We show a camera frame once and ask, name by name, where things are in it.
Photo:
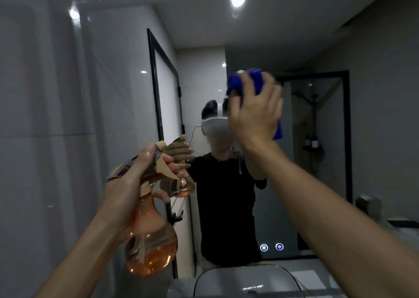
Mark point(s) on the blue cleaning cloth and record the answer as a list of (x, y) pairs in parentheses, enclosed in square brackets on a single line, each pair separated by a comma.
[(255, 80)]

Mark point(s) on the large wall mirror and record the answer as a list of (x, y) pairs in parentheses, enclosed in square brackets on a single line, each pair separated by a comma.
[(327, 46)]

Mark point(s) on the person's right hand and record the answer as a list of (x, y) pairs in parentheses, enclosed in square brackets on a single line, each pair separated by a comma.
[(255, 118)]

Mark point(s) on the white wash basin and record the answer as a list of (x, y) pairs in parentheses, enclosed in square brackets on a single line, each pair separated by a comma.
[(245, 281)]

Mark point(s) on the person's right thumb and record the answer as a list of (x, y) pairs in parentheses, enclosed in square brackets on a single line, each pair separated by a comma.
[(235, 100)]

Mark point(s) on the person's left hand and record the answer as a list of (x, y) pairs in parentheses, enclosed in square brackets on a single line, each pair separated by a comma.
[(122, 196)]

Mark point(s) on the person's left thumb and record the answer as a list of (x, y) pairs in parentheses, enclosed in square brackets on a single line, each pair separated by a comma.
[(145, 160)]

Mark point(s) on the person's right forearm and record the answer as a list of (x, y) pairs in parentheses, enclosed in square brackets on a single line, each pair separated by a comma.
[(330, 222)]

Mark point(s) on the person's left forearm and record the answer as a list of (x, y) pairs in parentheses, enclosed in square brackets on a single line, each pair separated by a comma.
[(81, 261)]

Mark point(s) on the person's right middle finger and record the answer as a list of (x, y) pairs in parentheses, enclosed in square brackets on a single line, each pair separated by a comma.
[(267, 83)]

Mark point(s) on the orange translucent spray bottle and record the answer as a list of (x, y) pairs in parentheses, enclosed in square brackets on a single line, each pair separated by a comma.
[(152, 242)]

